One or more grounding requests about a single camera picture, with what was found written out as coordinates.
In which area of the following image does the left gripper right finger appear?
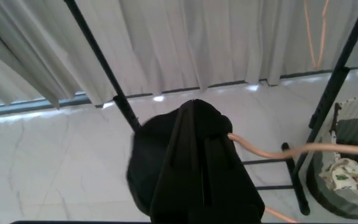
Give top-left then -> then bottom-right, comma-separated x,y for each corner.
203,136 -> 266,223

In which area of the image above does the pink clothes hanger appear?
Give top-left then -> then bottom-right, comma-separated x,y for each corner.
226,133 -> 358,223
303,0 -> 331,70

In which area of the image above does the black clothes rack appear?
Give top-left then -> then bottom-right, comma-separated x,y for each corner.
63,0 -> 358,217

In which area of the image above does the cream printed garment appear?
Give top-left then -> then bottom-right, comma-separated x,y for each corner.
318,156 -> 358,192

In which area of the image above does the black short-sleeved shirt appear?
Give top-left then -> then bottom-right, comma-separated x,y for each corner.
126,98 -> 234,216

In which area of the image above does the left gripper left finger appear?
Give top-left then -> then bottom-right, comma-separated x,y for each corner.
149,99 -> 204,223

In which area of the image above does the white curtain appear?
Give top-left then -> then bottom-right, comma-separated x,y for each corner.
0,0 -> 358,108

